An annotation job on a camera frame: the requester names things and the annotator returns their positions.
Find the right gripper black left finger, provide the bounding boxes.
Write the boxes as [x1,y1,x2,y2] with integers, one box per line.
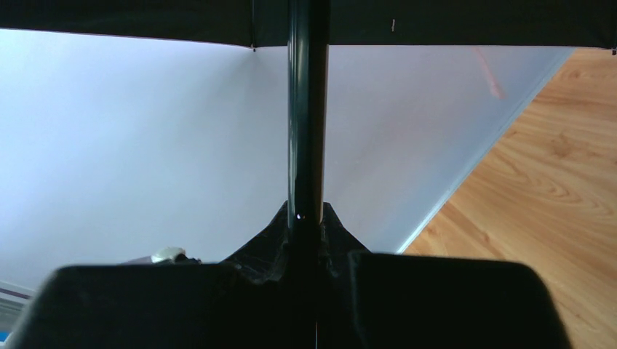
[4,202,290,349]

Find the pink folding umbrella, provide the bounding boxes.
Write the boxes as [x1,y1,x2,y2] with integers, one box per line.
[0,0,617,270]

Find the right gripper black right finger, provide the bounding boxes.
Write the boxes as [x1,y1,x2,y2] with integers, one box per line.
[320,202,572,349]

